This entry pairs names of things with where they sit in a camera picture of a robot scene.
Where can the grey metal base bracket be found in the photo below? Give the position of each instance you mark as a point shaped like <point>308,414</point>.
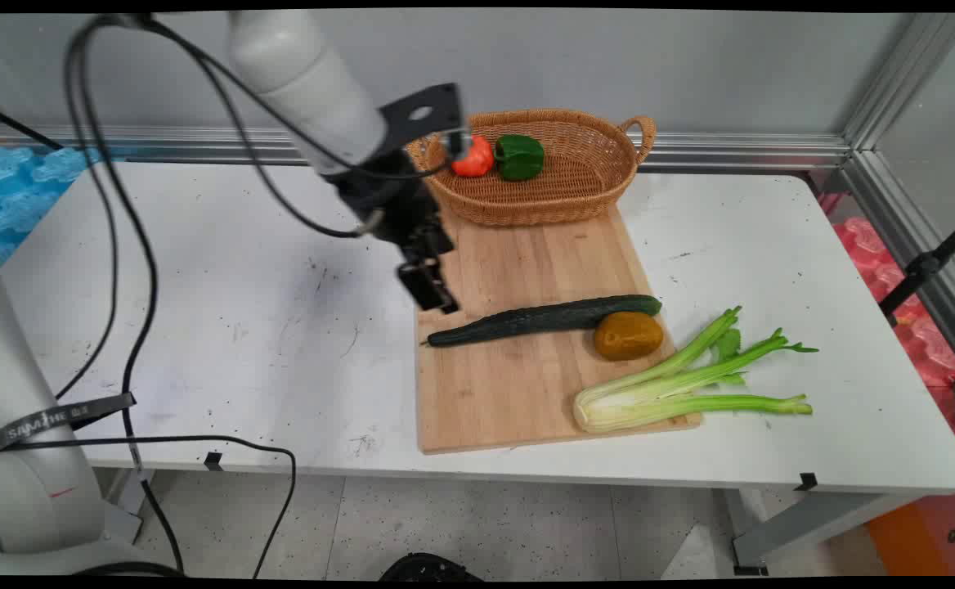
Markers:
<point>127,507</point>

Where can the grey table leg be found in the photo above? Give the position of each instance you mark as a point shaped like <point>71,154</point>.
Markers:
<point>804,523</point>

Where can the orange floor object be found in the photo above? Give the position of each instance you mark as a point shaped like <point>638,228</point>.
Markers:
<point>907,540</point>

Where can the dark green cucumber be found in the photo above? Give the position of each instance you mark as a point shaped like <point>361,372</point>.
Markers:
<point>543,319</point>

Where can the green celery bunch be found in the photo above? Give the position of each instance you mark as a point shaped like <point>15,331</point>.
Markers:
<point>657,393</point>

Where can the woven wicker basket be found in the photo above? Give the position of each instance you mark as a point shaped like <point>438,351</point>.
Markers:
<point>559,192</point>

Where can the wooden cutting board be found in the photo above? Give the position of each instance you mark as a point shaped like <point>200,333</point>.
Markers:
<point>510,393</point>

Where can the blue foam mat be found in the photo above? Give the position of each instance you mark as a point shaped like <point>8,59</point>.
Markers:
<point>20,192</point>

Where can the angled aluminium frame post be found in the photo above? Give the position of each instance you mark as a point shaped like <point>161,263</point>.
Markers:
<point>907,204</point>

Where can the red foam mat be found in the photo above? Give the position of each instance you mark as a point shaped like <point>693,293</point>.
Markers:
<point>923,343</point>

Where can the black tape piece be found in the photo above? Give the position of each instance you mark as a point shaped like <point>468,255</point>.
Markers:
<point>213,460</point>
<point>807,482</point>

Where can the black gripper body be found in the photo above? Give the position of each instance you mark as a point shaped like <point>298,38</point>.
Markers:
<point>387,200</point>

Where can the horizontal aluminium frame rail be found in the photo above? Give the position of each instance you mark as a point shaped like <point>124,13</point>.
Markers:
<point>731,151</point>

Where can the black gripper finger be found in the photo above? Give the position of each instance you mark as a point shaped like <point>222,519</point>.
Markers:
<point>419,286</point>
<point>447,298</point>

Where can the black tripod stand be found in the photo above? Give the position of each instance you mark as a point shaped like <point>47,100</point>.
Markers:
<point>923,266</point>

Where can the black round object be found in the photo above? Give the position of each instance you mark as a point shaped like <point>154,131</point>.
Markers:
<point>428,568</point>

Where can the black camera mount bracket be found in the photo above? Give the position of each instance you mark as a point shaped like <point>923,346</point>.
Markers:
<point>424,114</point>

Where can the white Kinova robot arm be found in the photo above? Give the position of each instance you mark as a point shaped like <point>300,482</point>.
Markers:
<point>298,74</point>

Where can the green bell pepper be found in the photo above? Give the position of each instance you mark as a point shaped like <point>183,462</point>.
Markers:
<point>520,157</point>

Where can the brown potato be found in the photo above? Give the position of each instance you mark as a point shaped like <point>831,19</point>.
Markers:
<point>628,336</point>

